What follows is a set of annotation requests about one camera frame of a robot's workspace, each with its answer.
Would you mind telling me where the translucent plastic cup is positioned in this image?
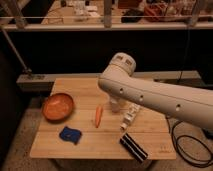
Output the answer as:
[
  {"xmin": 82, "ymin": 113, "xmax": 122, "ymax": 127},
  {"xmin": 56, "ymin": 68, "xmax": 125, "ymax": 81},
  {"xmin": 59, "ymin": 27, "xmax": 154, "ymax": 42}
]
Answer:
[{"xmin": 109, "ymin": 97, "xmax": 125, "ymax": 113}]

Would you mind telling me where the orange ceramic bowl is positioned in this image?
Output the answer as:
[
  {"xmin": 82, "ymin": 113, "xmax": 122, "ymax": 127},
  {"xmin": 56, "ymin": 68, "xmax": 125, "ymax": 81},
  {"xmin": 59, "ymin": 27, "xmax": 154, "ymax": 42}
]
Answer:
[{"xmin": 42, "ymin": 93, "xmax": 74, "ymax": 121}]

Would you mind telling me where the black white striped box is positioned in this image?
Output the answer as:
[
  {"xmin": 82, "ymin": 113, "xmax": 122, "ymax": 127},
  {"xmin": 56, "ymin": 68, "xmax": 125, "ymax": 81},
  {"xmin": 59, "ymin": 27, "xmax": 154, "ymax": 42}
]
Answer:
[{"xmin": 119, "ymin": 133, "xmax": 148, "ymax": 163}]

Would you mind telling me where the blue cloth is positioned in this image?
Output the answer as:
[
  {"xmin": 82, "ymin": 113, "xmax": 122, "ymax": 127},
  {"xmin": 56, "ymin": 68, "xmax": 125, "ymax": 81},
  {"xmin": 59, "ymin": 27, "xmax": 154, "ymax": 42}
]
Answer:
[{"xmin": 59, "ymin": 126, "xmax": 82, "ymax": 144}]

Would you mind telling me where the white plastic bottle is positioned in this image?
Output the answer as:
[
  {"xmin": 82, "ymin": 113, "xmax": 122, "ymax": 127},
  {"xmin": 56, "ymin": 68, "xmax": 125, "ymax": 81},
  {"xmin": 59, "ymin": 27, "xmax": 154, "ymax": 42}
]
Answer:
[{"xmin": 120, "ymin": 103, "xmax": 141, "ymax": 130}]

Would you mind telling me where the grey metal base beam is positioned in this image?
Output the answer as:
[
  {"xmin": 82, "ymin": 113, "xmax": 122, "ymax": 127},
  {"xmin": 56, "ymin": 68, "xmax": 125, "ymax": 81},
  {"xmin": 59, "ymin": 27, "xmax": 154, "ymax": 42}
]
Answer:
[{"xmin": 16, "ymin": 70, "xmax": 203, "ymax": 92}]

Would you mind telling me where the diagonal metal pole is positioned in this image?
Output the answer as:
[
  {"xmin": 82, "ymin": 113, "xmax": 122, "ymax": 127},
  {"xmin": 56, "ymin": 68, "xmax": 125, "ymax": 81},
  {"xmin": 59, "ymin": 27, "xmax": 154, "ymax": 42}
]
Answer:
[{"xmin": 0, "ymin": 26, "xmax": 32, "ymax": 76}]

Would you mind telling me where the orange carrot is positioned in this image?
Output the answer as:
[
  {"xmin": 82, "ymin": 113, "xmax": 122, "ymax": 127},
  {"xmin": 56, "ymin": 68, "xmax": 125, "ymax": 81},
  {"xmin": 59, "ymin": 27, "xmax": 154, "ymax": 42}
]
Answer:
[{"xmin": 95, "ymin": 105, "xmax": 103, "ymax": 128}]

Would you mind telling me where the wooden table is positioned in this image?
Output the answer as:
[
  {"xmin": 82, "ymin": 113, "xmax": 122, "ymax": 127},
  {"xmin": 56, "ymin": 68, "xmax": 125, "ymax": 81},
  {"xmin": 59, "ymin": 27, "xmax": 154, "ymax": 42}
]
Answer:
[{"xmin": 30, "ymin": 78, "xmax": 176, "ymax": 160}]

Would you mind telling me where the black cable on floor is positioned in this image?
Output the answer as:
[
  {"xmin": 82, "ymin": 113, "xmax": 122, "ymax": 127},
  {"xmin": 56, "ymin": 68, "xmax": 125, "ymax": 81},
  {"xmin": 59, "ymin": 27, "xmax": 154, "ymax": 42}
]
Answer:
[{"xmin": 166, "ymin": 115, "xmax": 213, "ymax": 169}]

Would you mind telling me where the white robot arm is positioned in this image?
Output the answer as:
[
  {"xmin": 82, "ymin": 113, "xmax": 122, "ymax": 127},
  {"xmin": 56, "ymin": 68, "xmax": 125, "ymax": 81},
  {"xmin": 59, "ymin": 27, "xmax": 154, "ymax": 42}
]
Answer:
[{"xmin": 98, "ymin": 53, "xmax": 213, "ymax": 131}]

